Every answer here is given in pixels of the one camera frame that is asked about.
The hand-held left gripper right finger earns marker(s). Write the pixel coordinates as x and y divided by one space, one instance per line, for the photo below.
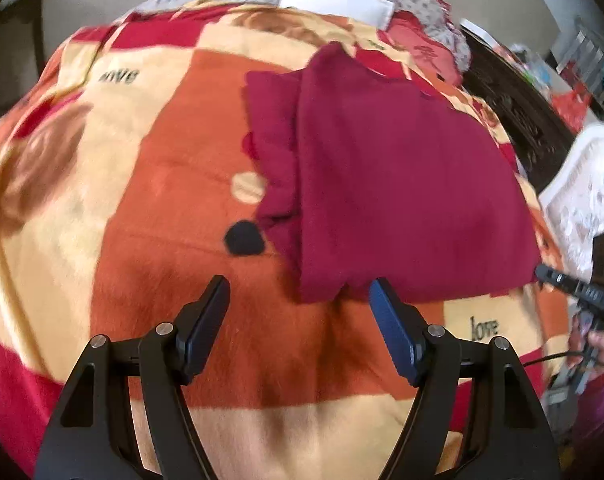
392 330

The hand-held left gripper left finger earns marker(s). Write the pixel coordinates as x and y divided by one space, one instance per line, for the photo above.
207 330

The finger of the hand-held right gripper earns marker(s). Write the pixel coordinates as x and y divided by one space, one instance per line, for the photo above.
557 278

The maroon fleece garment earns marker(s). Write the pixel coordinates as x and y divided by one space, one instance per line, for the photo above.
392 170

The person's right forearm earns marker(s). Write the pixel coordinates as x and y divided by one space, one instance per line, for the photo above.
602 410

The person's right hand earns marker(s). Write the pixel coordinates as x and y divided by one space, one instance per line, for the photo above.
601 350

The orange red printed blanket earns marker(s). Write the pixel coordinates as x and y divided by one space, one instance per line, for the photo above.
132 210

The red plastic bag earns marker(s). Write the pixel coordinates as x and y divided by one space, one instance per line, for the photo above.
572 110

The dark carved wooden headboard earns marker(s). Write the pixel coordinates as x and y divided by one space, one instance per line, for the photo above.
522 120

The cluttered shelf rack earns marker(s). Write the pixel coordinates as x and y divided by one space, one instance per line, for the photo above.
592 60

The red heart-shaped cushion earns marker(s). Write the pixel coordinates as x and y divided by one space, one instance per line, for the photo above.
422 47

